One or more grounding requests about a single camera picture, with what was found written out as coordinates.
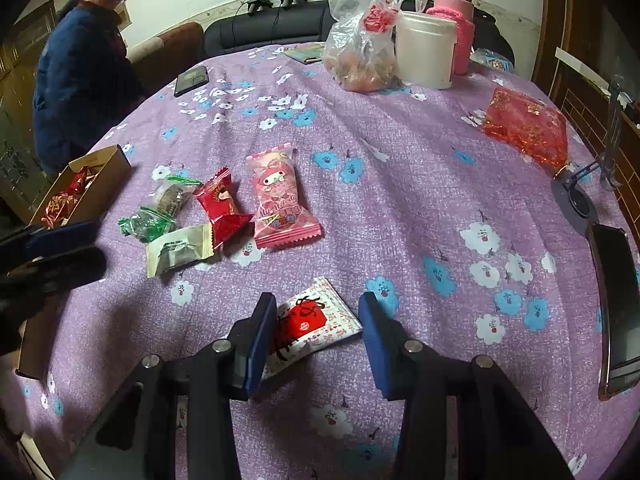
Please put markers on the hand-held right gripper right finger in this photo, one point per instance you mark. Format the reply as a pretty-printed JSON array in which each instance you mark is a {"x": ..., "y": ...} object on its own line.
[{"x": 377, "y": 345}]

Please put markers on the small blue packet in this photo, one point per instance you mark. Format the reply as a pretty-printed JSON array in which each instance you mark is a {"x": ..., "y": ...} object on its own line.
[{"x": 492, "y": 60}]

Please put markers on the white and red snack packet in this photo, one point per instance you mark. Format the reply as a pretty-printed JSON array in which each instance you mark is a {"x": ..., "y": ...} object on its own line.
[{"x": 312, "y": 325}]

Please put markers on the red and gold snack packet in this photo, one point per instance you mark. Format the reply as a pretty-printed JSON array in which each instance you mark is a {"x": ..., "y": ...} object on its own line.
[{"x": 222, "y": 202}]

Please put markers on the black leather sofa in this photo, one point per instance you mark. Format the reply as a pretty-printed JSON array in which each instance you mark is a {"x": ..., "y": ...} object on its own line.
[{"x": 270, "y": 30}]

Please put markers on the black smartphone in clear case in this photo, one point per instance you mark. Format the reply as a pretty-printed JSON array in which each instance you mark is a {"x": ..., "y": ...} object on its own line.
[{"x": 617, "y": 305}]

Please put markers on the grey phone stand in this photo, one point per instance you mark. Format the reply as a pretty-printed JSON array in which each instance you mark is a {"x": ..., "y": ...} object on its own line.
[{"x": 585, "y": 185}]

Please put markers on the pink flask with knitted sleeve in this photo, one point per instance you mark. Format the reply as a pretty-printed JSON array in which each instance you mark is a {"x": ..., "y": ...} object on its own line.
[{"x": 452, "y": 27}]

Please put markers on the red foil bag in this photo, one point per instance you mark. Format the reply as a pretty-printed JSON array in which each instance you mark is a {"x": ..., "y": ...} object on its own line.
[{"x": 530, "y": 130}]

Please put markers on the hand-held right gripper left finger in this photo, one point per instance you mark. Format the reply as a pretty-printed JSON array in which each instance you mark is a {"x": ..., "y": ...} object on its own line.
[{"x": 260, "y": 350}]

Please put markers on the dark red foil snack packet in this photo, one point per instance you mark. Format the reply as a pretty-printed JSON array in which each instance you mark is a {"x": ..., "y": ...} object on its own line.
[{"x": 57, "y": 207}]

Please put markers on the clear plastic bag of food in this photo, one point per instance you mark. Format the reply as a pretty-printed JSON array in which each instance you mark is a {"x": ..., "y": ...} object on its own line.
[{"x": 365, "y": 45}]

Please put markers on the black phone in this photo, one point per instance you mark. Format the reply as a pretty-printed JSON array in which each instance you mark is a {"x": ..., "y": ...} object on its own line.
[{"x": 192, "y": 80}]

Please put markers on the small green booklet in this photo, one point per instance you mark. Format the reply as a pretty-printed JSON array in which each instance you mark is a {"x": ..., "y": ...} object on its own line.
[{"x": 305, "y": 53}]

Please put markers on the clear wrapped round biscuit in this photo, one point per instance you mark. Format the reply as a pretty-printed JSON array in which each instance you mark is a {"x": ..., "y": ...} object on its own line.
[{"x": 172, "y": 194}]

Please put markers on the white plastic tub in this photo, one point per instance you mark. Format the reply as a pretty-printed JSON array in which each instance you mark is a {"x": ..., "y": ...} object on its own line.
[{"x": 425, "y": 50}]

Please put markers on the wooden sideboard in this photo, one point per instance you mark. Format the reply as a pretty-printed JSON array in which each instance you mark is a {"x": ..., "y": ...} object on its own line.
[{"x": 595, "y": 100}]

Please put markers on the black bag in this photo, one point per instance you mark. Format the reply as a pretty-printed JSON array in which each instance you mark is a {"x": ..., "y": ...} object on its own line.
[{"x": 492, "y": 32}]

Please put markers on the brown chair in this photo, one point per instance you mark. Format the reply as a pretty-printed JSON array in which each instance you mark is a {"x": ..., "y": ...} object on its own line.
[{"x": 167, "y": 52}]

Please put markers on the pink cartoon snack packet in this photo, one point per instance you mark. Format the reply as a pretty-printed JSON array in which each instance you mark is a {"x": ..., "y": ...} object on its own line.
[{"x": 280, "y": 195}]

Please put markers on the pale snack packet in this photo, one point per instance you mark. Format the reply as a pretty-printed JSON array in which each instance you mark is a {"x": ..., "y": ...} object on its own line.
[{"x": 180, "y": 252}]

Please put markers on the brown cardboard box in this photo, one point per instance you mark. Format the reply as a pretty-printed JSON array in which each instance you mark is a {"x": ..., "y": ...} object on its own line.
[{"x": 95, "y": 175}]

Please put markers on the green wrapped candy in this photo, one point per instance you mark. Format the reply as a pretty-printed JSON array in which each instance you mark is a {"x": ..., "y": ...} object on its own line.
[{"x": 145, "y": 222}]

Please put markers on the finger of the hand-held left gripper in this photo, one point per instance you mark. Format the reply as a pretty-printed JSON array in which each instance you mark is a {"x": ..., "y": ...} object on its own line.
[
  {"x": 65, "y": 267},
  {"x": 62, "y": 235}
]

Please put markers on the small red snack packet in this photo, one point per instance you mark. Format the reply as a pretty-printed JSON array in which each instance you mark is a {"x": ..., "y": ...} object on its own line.
[{"x": 77, "y": 180}]

